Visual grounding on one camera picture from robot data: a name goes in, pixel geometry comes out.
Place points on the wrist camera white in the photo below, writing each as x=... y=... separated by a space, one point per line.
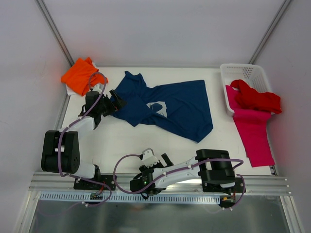
x=98 y=87
x=148 y=158

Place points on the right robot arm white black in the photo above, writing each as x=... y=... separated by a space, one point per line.
x=208 y=165

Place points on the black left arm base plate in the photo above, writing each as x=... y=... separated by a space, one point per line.
x=85 y=185

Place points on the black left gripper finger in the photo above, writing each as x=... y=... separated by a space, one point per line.
x=114 y=95
x=119 y=104

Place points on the white plastic basket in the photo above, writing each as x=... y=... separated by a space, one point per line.
x=253 y=75

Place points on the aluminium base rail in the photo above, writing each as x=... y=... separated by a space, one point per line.
x=252 y=185

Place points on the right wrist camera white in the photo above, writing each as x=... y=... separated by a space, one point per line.
x=148 y=158

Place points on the corner metal profile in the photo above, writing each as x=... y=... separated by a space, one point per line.
x=55 y=31
x=270 y=30

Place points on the red t shirt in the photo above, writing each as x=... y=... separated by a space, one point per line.
x=245 y=97

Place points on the left corner metal profile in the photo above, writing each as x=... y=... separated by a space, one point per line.
x=55 y=31

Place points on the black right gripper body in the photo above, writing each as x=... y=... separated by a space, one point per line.
x=161 y=162

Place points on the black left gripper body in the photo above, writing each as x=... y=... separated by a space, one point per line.
x=112 y=104

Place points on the pink t shirt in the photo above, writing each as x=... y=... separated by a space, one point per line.
x=251 y=126

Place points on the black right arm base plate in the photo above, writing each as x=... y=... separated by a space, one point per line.
x=228 y=188

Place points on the blue printed t shirt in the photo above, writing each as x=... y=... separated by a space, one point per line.
x=179 y=108

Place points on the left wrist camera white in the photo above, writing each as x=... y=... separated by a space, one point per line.
x=98 y=87

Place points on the orange folded t shirt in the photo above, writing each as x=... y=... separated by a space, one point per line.
x=95 y=78

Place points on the white slotted cable duct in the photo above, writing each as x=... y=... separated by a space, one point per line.
x=122 y=197

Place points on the right corner metal profile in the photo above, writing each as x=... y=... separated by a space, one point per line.
x=270 y=30

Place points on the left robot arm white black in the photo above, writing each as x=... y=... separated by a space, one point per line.
x=61 y=151

